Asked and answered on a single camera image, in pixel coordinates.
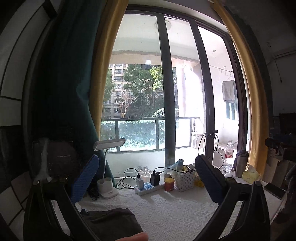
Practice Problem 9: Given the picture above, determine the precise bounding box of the dark grey t-shirt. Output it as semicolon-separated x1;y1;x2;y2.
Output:
80;208;142;241

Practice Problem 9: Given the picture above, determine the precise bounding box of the right gloved hand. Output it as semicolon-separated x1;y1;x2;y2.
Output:
116;232;149;241

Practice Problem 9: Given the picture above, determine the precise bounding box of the yellow snack bag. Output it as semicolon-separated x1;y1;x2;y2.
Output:
194;177;204;188

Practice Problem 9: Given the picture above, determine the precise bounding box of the white desk lamp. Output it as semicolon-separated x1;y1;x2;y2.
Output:
92;138;126;199

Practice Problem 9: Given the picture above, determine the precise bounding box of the steel travel mug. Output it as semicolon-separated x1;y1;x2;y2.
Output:
232;150;249;178

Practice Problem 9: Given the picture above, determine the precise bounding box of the white perforated plastic basket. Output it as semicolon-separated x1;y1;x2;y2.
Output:
174;169;195;192

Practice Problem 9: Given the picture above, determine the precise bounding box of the yellow tissue pack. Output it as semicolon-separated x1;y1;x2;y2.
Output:
242;164;261;184

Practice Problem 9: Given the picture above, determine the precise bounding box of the clear water bottle red label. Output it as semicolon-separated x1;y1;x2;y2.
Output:
224;140;234;173

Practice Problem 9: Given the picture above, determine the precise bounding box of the blue cap spray bottle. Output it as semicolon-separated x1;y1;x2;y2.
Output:
177;159;184;171

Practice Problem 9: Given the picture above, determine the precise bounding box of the white usb charger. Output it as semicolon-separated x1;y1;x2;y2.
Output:
136;174;144;190

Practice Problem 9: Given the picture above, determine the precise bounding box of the black smartphone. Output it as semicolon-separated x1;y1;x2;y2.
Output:
264;183;286;200

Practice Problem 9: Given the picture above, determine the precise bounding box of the white textured tablecloth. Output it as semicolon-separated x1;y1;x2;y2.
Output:
80;178;287;240

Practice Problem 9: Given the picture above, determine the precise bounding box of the black power adapter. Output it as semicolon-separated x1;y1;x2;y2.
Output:
150;171;160;187

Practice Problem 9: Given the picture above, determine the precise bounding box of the white power strip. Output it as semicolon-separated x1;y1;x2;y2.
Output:
134;182;164;196

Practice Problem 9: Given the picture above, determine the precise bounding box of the dark green curtain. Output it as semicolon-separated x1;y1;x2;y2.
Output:
28;1;106;180

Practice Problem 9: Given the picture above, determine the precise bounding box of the yellow curtain left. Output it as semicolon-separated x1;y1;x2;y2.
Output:
89;1;128;138

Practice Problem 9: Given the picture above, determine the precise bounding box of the black cable on window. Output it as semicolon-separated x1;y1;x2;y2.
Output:
197;129;225;170

